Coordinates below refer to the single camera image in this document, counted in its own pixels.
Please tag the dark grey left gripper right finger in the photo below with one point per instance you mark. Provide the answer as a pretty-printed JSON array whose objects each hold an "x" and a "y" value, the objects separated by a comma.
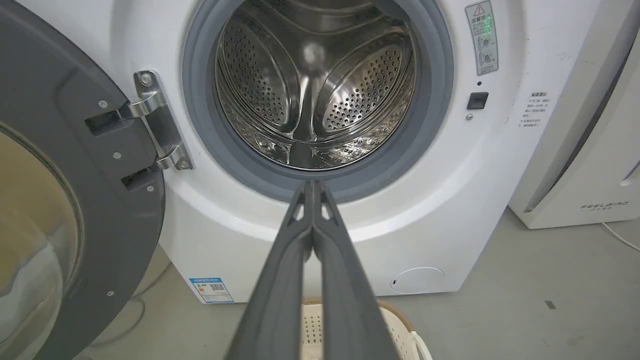
[{"x": 350, "y": 300}]

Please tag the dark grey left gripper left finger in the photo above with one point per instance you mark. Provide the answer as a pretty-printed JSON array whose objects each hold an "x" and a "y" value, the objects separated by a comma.
[{"x": 272, "y": 300}]

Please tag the grey washing machine door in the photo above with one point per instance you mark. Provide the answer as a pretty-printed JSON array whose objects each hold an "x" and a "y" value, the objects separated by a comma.
[{"x": 60, "y": 200}]

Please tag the cream perforated laundry basket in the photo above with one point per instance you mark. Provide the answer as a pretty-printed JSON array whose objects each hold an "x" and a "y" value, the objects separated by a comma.
[{"x": 400, "y": 335}]

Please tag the white front-load washing machine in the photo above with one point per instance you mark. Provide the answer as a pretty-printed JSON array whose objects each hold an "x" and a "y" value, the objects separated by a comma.
[{"x": 425, "y": 200}]

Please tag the white air purifier appliance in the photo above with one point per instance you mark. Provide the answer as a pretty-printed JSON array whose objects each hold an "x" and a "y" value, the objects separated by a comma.
[{"x": 585, "y": 150}]

